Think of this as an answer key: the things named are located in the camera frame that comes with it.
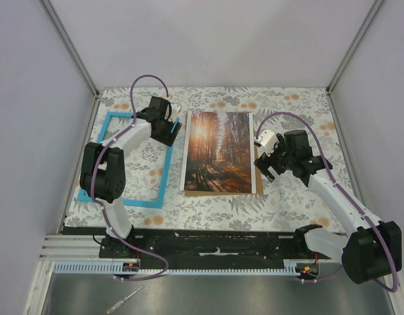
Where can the blue picture frame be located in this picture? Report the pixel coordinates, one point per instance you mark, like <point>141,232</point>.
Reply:
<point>146,168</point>

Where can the aluminium rail bar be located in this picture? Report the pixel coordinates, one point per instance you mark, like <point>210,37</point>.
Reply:
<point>70,248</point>

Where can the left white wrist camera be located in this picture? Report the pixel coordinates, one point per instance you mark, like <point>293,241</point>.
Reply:
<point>174,111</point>

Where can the floral patterned table mat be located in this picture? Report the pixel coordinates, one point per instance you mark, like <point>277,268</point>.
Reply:
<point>286,204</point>

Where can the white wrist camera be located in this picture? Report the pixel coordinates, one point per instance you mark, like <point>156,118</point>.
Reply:
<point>174,111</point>
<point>266,140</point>

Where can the left aluminium corner post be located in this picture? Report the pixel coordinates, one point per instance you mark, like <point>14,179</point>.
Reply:
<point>67,42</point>

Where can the autumn forest photo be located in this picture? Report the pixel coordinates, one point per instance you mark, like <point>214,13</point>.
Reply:
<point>212,131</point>

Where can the right aluminium corner post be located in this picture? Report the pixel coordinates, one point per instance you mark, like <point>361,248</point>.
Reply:
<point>360,34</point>

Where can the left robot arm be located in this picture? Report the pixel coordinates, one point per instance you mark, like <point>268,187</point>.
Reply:
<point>103,174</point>

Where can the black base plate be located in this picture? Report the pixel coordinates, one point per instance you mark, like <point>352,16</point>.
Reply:
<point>208,249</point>

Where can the aluminium corner post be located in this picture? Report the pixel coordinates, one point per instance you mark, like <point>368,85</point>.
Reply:
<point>67,42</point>
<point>360,34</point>

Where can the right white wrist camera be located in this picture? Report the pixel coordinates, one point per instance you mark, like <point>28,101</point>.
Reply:
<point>266,140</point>

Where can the brown frame backing board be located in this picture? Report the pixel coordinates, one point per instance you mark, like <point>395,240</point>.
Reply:
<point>259,177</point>

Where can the light blue cable duct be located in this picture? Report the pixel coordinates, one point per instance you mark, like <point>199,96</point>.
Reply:
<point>129,268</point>

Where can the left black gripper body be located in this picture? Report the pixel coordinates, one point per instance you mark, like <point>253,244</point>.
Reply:
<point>164,136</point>

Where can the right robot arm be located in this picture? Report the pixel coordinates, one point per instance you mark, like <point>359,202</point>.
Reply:
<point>370,248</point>

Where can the clear handled screwdriver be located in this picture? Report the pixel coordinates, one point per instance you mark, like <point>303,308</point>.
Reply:
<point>117,305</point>

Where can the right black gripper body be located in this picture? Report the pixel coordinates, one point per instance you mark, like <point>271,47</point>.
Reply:
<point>279,161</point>

